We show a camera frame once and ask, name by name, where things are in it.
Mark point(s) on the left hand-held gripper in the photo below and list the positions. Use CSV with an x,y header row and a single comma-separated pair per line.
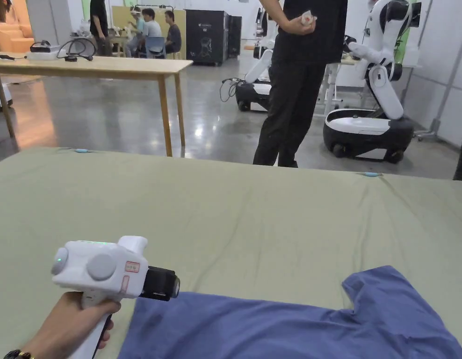
x,y
103,267

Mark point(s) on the person's left forearm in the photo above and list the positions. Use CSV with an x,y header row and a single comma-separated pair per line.
x,y
17,354

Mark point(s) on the person's left hand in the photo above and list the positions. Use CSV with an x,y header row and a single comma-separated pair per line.
x,y
72,325

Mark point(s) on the bed with pale green sheet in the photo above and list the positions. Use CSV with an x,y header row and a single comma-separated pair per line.
x,y
231,224

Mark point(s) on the dark blue shirt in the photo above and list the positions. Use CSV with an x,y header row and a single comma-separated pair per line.
x,y
291,329

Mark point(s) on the white and black robot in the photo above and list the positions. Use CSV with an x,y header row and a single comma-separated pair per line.
x,y
380,82
255,89

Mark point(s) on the group of people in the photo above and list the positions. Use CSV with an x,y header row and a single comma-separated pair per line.
x,y
152,30

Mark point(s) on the black cabinet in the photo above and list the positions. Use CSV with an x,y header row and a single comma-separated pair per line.
x,y
206,37

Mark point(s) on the white desk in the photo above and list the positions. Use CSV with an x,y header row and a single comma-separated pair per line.
x,y
334,80

